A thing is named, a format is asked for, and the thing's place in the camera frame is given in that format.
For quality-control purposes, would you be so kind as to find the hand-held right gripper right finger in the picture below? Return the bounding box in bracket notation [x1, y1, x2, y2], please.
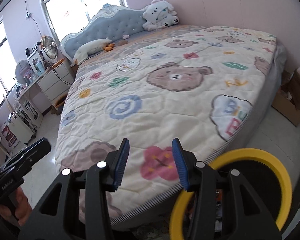
[171, 137, 282, 240]

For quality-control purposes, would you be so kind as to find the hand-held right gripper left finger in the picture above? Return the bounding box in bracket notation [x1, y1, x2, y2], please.
[18, 137, 130, 240]

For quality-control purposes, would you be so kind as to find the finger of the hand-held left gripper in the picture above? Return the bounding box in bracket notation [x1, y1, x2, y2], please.
[4, 137, 52, 178]

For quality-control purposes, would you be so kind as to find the black bin with yellow rim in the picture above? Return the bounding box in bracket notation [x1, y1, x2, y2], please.
[169, 148, 293, 240]

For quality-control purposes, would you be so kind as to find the person's left hand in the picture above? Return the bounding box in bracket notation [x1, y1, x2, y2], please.
[9, 187, 32, 227]

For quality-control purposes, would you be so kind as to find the white rolling cart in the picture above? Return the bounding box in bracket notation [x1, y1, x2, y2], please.
[7, 116, 38, 145]

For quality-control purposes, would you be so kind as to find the red white carton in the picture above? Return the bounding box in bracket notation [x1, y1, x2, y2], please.
[0, 125, 18, 151]

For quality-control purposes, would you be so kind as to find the white dressing table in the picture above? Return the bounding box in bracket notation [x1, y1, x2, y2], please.
[15, 76, 53, 130]

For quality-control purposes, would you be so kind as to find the white three-drawer nightstand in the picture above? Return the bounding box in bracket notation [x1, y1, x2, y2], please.
[37, 61, 75, 103]

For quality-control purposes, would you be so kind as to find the round vanity mirror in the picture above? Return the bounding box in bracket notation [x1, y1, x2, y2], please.
[15, 60, 33, 83]

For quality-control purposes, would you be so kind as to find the white cosmetic storage cabinet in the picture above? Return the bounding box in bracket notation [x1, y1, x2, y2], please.
[27, 52, 43, 75]

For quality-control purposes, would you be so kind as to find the plain side window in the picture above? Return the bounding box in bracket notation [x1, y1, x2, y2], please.
[0, 17, 18, 110]

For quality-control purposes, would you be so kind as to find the electric fan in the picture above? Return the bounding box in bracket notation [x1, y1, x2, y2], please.
[41, 36, 60, 64]

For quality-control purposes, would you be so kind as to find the white goose plush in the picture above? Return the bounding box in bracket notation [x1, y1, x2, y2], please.
[73, 38, 115, 62]

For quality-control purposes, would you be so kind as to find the cardboard box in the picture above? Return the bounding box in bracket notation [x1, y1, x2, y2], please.
[271, 66, 300, 127]

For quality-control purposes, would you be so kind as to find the bed with blue tufted headboard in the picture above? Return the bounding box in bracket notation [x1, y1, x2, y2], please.
[55, 4, 288, 230]

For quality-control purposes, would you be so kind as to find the white dog plush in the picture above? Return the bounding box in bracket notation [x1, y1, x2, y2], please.
[142, 0, 179, 30]

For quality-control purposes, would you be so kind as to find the wide window with red stickers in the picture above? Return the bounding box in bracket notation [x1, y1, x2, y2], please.
[39, 0, 125, 46]

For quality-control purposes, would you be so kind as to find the black power cable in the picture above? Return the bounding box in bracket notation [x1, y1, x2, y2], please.
[52, 67, 73, 85]

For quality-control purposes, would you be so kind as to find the wall hook with hanging wire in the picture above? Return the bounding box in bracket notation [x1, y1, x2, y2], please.
[24, 0, 44, 39]

